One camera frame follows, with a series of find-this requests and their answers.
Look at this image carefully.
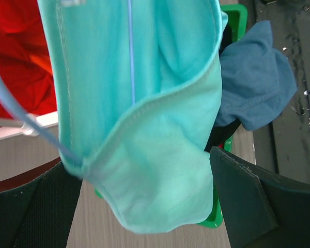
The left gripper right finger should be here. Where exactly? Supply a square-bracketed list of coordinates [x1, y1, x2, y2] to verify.
[210, 147, 310, 247]

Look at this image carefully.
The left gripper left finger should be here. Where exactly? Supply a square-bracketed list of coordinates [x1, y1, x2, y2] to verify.
[0, 158, 82, 247]

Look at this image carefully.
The blue wire hanger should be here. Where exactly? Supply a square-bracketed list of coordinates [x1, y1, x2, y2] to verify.
[0, 0, 136, 164]

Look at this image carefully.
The dark blue t shirt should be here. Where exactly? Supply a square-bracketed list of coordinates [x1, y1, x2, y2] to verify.
[215, 20, 297, 131]

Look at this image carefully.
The light teal t shirt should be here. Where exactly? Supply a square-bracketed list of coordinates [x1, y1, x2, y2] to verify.
[38, 1, 228, 234]

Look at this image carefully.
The black t shirt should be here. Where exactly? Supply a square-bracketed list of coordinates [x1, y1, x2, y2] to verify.
[205, 24, 241, 153]

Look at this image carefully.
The hanging red t shirt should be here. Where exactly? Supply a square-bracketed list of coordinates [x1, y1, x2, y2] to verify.
[0, 1, 57, 115]

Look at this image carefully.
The white clothes rack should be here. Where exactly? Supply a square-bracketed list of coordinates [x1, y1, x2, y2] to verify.
[0, 118, 59, 181]

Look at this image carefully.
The green plastic tray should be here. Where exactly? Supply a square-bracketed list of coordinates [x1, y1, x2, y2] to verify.
[94, 4, 249, 229]

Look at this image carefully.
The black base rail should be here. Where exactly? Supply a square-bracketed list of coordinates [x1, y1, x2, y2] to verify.
[254, 1, 310, 184]

